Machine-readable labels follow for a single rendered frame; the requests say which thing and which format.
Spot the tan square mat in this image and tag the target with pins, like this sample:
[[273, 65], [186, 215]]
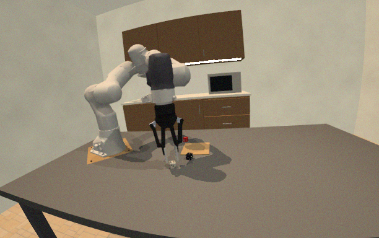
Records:
[[196, 148]]

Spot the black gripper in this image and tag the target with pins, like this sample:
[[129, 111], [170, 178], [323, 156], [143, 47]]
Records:
[[165, 117]]

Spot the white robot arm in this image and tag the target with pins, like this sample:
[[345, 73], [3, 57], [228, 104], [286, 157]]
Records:
[[153, 65]]

